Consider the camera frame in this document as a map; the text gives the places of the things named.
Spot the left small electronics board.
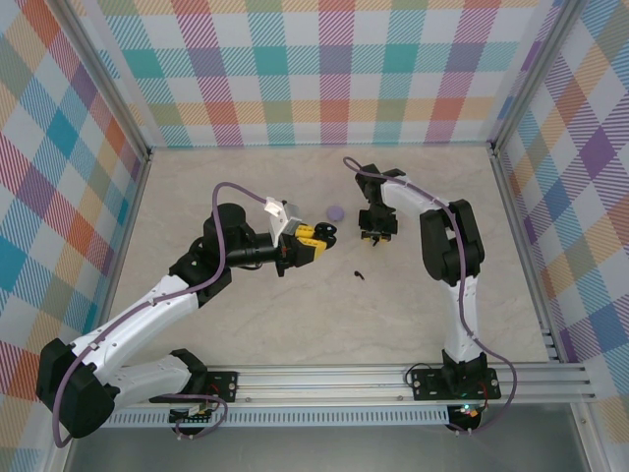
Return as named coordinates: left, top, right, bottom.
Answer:
left=169, top=403, right=216, bottom=427

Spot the small electronics board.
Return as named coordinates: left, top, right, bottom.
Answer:
left=447, top=402, right=482, bottom=425
left=169, top=403, right=216, bottom=427

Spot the right small electronics board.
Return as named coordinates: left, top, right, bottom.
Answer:
left=447, top=402, right=482, bottom=425

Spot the grey metal sheet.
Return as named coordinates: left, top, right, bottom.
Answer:
left=63, top=425, right=591, bottom=472

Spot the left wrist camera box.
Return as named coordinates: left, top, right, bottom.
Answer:
left=263, top=196, right=304, bottom=242

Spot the aluminium left side rail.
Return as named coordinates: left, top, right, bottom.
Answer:
left=83, top=149, right=154, bottom=345

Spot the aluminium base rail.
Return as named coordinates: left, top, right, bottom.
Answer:
left=53, top=362, right=600, bottom=410

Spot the aluminium right side rail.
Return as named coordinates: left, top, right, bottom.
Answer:
left=488, top=142, right=576, bottom=368

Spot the white slotted cable tray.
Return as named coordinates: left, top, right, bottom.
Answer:
left=78, top=409, right=451, bottom=430

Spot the aluminium left corner post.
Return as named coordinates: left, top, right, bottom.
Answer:
left=58, top=0, right=154, bottom=163

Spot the aluminium corner post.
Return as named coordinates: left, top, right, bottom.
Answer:
left=58, top=0, right=154, bottom=163
left=488, top=0, right=580, bottom=158

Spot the aluminium right corner post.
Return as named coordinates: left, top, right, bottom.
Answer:
left=488, top=0, right=580, bottom=158

